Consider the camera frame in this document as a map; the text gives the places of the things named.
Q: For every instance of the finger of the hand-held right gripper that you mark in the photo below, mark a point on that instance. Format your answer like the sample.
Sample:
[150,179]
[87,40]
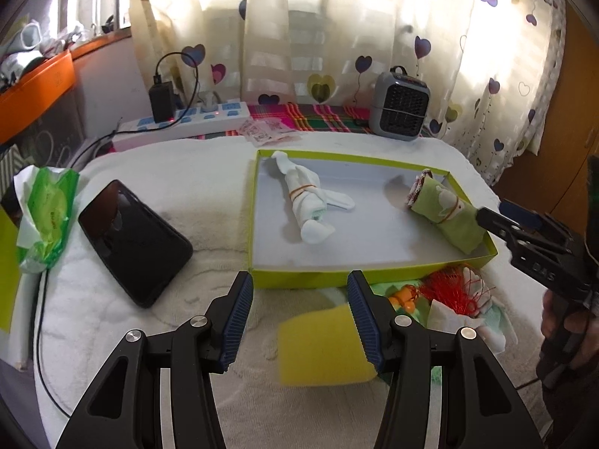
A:
[493,222]
[517,209]

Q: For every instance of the plaid cloth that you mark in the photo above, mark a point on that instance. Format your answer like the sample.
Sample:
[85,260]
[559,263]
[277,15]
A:
[318,119]

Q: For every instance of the white clothes pile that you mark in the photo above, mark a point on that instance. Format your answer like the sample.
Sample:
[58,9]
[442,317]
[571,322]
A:
[28,37]

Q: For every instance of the white plug adapter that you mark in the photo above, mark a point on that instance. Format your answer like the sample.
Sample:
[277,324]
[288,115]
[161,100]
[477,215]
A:
[208,99]

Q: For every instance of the orange shelf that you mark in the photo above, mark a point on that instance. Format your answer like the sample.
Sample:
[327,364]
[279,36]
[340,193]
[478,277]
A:
[37,86]

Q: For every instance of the green tissue packet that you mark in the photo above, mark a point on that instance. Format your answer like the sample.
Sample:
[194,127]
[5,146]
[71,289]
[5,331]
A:
[44,210]

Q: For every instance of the heart-print curtain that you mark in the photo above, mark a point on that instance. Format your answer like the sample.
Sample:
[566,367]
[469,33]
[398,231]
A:
[327,32]

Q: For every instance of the orange persimmon ornament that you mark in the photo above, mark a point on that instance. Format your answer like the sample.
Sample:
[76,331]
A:
[405,297]

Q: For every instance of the wooden wardrobe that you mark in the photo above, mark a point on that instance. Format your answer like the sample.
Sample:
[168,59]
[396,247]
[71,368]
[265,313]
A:
[575,103]

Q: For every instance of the person's right hand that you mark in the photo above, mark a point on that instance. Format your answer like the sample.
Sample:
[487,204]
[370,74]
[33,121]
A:
[580,336]

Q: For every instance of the small clear wrapper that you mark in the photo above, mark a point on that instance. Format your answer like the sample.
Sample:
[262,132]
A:
[262,133]

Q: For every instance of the white and blue power strip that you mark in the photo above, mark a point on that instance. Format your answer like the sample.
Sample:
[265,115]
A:
[206,119]

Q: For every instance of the green towel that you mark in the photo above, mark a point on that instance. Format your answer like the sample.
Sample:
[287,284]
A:
[449,224]

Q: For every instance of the black smartphone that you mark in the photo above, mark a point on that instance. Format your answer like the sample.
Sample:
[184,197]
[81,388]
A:
[135,243]

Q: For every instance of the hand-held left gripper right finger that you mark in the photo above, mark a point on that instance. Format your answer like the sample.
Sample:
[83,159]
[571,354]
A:
[365,327]

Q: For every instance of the yellow-green paper sheet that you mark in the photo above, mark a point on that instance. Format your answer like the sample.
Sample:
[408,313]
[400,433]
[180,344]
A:
[7,266]

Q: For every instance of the white and mint sock bundle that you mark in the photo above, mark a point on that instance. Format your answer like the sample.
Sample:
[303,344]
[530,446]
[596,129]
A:
[449,325]

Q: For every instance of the black charger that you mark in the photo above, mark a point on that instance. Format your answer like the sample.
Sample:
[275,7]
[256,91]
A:
[161,100]

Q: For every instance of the lime green shallow box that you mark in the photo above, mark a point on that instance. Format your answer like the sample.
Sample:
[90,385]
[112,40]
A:
[365,224]

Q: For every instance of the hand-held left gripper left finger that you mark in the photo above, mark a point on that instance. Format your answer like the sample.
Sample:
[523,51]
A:
[236,322]

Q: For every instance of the grey space heater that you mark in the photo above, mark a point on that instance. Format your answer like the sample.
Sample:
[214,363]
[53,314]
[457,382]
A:
[397,107]

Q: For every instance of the red tassel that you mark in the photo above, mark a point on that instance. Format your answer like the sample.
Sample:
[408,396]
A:
[449,290]

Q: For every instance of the yellow sponge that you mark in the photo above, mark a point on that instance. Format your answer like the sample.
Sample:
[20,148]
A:
[318,346]

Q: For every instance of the dark patterned panel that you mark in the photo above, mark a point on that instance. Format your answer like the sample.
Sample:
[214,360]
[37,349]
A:
[42,131]

